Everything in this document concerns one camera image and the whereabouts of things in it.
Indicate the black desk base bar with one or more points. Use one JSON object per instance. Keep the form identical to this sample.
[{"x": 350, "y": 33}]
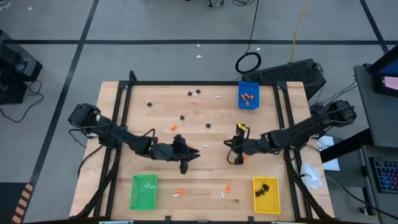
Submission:
[{"x": 351, "y": 147}]

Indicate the black equipment case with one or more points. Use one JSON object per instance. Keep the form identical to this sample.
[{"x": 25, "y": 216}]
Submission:
[{"x": 15, "y": 68}]

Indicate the white crumpled plastic bag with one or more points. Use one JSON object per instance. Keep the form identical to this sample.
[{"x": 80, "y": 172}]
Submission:
[{"x": 309, "y": 175}]

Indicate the yellow plastic basket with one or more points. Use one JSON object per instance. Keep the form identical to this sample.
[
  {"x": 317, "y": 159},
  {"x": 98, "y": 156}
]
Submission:
[{"x": 267, "y": 205}]

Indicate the black computer monitor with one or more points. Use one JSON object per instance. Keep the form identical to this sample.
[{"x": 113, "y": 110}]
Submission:
[{"x": 388, "y": 74}]

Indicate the black mat orange stripes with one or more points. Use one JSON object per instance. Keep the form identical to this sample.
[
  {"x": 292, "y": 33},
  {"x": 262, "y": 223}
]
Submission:
[{"x": 9, "y": 202}]

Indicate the green plastic basket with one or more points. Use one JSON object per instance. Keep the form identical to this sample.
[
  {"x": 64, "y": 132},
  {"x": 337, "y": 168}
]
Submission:
[{"x": 141, "y": 199}]

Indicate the dark grey desk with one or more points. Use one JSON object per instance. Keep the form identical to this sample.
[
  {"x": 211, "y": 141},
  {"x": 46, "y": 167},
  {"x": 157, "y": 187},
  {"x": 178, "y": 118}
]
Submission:
[{"x": 381, "y": 208}]

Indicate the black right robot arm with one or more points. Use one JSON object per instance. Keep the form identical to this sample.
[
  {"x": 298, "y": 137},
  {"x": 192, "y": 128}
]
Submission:
[{"x": 304, "y": 130}]

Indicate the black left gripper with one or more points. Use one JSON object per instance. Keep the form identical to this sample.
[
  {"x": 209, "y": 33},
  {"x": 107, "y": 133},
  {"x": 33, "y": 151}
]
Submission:
[{"x": 169, "y": 152}]

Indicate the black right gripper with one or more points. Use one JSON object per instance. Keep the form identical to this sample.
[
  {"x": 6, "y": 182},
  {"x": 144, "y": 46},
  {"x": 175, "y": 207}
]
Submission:
[{"x": 252, "y": 146}]

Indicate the white paper sheet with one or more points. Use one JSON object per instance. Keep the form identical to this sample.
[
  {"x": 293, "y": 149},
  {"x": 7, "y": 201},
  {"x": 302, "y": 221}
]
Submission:
[{"x": 325, "y": 144}]

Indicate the blue plastic basket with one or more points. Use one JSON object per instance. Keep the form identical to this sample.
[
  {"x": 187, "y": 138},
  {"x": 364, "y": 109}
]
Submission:
[{"x": 245, "y": 87}]

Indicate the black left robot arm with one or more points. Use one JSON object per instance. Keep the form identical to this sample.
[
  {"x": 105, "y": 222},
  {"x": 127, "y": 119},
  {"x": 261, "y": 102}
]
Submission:
[{"x": 118, "y": 137}]

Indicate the backlit black keyboard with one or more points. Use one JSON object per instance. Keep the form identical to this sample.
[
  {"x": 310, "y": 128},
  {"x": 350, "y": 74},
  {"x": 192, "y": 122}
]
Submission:
[{"x": 387, "y": 174}]

